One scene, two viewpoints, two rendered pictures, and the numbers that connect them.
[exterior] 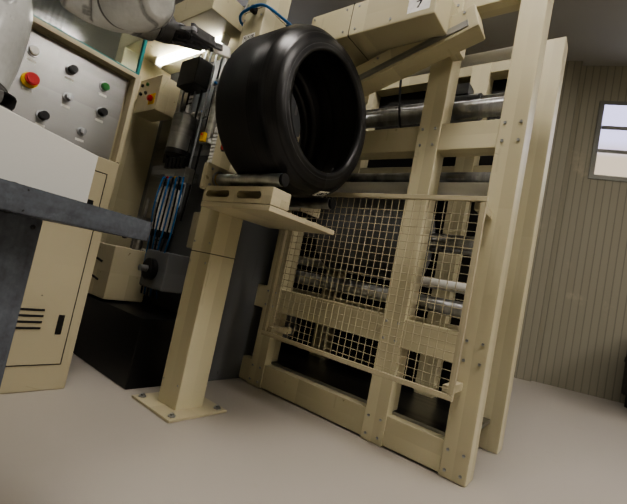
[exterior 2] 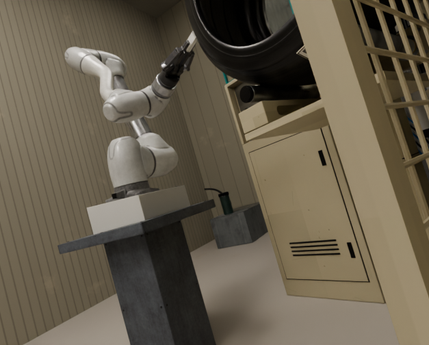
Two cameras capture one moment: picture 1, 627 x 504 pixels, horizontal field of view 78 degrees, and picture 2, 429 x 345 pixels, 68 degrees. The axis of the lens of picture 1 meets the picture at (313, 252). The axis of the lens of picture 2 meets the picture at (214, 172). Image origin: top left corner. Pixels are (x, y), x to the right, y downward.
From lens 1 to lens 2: 1.45 m
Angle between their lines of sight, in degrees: 101
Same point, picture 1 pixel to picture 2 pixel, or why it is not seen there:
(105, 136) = not seen: hidden behind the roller
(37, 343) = (344, 265)
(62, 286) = (337, 220)
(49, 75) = not seen: hidden behind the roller
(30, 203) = (97, 240)
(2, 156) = (114, 218)
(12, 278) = (146, 259)
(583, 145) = not seen: outside the picture
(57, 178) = (130, 215)
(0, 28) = (114, 169)
